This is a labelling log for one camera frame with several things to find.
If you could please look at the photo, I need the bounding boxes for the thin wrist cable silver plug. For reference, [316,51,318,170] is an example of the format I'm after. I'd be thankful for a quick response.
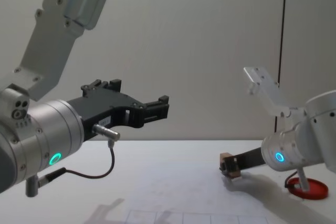
[284,167,311,193]
[38,123,121,184]

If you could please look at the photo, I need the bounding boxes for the round red disc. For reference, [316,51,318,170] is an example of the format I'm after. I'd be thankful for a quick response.
[285,177,329,200]

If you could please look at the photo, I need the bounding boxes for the white table cloth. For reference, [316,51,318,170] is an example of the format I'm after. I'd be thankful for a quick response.
[0,140,336,224]

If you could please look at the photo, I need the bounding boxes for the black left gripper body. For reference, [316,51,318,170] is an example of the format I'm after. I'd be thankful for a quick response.
[67,90,145,144]

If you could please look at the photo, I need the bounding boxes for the tan wooden block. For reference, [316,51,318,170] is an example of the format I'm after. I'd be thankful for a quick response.
[219,152,243,181]

